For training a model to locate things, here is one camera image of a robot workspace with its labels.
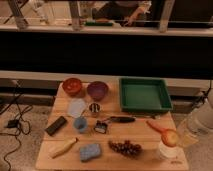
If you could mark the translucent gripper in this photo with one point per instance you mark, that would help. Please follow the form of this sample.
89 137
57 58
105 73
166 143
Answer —
186 136

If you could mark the small metal cup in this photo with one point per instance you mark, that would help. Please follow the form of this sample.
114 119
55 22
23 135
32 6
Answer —
94 108

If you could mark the white paper cup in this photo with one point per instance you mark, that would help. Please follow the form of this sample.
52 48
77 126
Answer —
165 152

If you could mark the black rectangular block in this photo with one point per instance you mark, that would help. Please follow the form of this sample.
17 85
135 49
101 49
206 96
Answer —
55 126

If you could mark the orange carrot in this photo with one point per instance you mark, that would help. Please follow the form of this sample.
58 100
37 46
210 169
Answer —
155 126

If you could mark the blue plastic cup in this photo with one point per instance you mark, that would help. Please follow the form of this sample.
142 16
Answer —
80 124

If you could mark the black handled tool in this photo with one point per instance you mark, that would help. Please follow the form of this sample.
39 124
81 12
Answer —
119 119

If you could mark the red bowl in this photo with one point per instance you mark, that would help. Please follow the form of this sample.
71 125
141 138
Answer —
72 86

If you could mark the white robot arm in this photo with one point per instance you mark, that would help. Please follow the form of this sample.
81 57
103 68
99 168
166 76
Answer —
198 124

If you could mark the green plastic tray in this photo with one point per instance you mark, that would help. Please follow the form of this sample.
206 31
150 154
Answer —
144 95

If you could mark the bunch of purple grapes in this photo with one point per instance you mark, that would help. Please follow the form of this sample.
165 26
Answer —
127 148

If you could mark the wooden board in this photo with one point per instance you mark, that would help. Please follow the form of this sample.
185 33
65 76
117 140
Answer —
138 132

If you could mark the blue sponge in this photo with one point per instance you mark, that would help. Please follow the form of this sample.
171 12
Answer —
90 151

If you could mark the person in background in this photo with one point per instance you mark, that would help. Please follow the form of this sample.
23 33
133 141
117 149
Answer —
127 13

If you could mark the red yellow apple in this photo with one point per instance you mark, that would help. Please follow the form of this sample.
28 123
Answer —
170 137

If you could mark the purple bowl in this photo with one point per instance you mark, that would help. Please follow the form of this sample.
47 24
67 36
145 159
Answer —
97 90

